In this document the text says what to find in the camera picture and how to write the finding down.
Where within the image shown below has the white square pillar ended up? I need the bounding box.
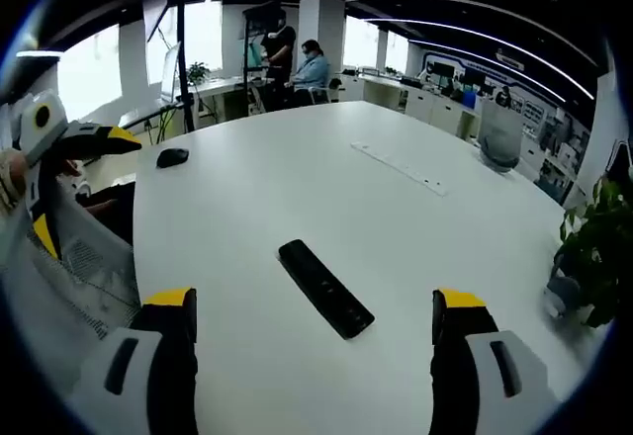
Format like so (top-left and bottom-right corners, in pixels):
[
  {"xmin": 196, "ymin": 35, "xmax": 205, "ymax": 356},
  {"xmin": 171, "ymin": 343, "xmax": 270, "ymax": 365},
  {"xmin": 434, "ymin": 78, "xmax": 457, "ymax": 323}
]
[{"xmin": 298, "ymin": 0, "xmax": 348, "ymax": 101}]

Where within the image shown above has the grey plastic chair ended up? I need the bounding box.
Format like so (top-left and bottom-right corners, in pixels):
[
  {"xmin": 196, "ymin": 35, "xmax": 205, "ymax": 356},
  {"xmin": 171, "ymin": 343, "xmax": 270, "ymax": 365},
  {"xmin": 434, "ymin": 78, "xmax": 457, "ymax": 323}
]
[{"xmin": 477, "ymin": 98, "xmax": 526, "ymax": 175}]

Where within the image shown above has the ceiling air conditioner unit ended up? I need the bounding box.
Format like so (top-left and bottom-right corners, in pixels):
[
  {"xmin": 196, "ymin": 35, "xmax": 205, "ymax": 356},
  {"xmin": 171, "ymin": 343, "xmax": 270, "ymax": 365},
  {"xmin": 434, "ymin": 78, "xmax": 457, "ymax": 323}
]
[{"xmin": 496, "ymin": 47, "xmax": 526, "ymax": 71}]

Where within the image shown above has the black remote control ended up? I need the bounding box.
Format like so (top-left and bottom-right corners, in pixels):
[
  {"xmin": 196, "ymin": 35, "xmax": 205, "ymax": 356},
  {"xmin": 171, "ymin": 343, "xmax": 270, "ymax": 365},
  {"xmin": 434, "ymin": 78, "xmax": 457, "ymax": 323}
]
[{"xmin": 277, "ymin": 238, "xmax": 376, "ymax": 342}]

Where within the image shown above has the person's left hand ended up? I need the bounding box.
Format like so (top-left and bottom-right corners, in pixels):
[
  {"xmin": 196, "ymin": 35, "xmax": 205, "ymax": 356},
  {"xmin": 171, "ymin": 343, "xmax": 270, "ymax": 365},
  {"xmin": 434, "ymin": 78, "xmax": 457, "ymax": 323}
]
[{"xmin": 0, "ymin": 149, "xmax": 30, "ymax": 218}]

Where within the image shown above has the black computer mouse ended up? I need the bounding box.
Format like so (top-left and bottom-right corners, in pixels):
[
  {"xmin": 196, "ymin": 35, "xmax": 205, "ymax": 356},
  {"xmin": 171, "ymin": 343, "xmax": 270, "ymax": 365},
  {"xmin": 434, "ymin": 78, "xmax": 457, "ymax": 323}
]
[{"xmin": 155, "ymin": 147, "xmax": 191, "ymax": 170}]

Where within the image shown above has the green potted plant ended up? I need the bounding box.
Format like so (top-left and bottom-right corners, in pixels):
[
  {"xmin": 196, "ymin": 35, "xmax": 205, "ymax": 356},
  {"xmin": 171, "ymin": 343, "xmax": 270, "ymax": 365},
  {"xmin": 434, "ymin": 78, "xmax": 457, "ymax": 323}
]
[{"xmin": 542, "ymin": 171, "xmax": 633, "ymax": 330}]

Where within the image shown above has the black pole stand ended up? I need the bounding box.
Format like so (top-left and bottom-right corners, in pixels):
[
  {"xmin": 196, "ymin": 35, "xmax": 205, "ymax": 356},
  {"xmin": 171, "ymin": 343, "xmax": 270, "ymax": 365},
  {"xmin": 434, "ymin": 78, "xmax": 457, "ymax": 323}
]
[{"xmin": 166, "ymin": 0, "xmax": 198, "ymax": 133}]

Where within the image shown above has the white table cable cover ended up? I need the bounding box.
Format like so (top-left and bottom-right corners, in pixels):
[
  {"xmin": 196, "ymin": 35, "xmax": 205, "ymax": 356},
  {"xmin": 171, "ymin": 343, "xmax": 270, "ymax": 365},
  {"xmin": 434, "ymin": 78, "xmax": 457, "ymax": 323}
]
[{"xmin": 349, "ymin": 139, "xmax": 450, "ymax": 199}]

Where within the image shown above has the blue framed wall display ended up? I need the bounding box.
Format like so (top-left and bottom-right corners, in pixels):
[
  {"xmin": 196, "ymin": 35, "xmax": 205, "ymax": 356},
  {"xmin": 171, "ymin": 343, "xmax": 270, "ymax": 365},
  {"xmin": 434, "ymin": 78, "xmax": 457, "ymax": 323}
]
[{"xmin": 423, "ymin": 42, "xmax": 595, "ymax": 164}]

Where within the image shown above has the white mesh basket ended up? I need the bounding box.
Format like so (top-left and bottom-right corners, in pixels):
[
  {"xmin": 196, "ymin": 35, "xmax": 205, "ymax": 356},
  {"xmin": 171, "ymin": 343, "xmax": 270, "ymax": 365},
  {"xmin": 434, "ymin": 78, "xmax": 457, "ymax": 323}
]
[{"xmin": 0, "ymin": 177, "xmax": 143, "ymax": 406}]

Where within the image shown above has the small green plant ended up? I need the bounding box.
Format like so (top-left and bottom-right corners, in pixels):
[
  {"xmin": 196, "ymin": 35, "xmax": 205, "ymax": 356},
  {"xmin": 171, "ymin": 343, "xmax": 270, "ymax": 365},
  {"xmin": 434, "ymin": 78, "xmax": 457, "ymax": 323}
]
[{"xmin": 186, "ymin": 60, "xmax": 212, "ymax": 86}]

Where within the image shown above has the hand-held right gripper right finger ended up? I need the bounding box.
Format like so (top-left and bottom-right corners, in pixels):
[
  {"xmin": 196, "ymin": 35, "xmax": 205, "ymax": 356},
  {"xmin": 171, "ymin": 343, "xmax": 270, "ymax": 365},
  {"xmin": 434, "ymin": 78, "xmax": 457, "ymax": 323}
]
[{"xmin": 428, "ymin": 287, "xmax": 566, "ymax": 435}]

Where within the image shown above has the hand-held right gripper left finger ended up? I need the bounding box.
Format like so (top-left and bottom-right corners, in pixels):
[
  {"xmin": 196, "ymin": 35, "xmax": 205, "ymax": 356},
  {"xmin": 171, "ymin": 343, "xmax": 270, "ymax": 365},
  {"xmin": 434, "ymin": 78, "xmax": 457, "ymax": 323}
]
[{"xmin": 66, "ymin": 286, "xmax": 200, "ymax": 435}]

